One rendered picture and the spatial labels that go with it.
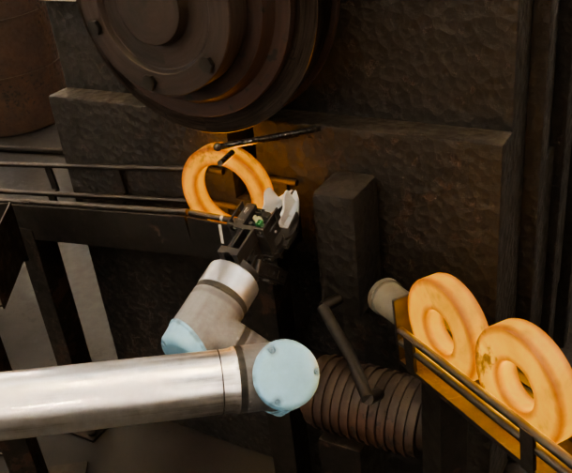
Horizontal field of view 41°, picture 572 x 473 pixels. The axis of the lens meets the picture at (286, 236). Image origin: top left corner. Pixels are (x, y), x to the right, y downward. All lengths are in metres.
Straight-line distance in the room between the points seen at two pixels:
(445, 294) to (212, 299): 0.35
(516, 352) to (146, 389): 0.45
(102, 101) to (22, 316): 1.18
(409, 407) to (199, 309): 0.36
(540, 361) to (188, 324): 0.50
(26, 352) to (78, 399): 1.46
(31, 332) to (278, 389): 1.62
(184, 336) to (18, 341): 1.44
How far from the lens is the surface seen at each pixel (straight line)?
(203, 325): 1.13
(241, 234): 1.21
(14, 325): 2.60
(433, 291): 1.04
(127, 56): 1.25
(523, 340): 0.92
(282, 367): 1.00
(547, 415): 0.94
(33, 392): 1.00
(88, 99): 1.63
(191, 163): 1.39
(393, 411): 1.23
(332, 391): 1.27
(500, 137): 1.23
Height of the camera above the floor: 1.35
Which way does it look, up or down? 29 degrees down
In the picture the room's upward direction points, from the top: 7 degrees counter-clockwise
